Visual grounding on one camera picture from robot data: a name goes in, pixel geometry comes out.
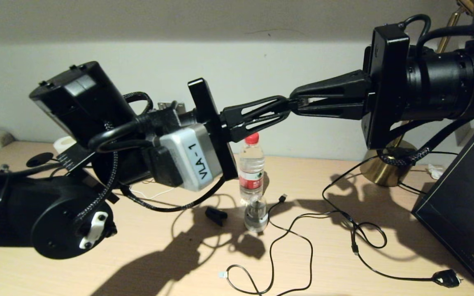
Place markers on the small glass dome white base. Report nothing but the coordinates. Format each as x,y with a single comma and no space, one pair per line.
256,220

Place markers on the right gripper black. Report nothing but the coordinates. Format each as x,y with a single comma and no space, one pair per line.
385,82

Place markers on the white toilet paper roll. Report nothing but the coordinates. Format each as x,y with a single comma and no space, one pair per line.
64,144

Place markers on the small black clip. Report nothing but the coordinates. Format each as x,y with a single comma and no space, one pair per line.
216,216

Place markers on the black box on lamp base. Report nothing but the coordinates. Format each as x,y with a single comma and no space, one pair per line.
405,162

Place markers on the small white crumpled object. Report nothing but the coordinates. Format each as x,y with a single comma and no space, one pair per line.
432,172

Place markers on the dark gift bag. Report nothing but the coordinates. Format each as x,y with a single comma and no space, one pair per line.
459,205

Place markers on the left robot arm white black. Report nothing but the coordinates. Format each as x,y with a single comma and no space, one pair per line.
56,205

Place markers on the brass desk lamp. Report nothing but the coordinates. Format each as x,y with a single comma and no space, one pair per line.
379,174

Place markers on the water bottle red cap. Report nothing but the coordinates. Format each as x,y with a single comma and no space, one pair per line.
251,181

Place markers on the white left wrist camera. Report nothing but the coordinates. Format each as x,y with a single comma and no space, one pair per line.
191,156

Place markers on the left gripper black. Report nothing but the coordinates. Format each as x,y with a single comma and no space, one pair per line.
212,127

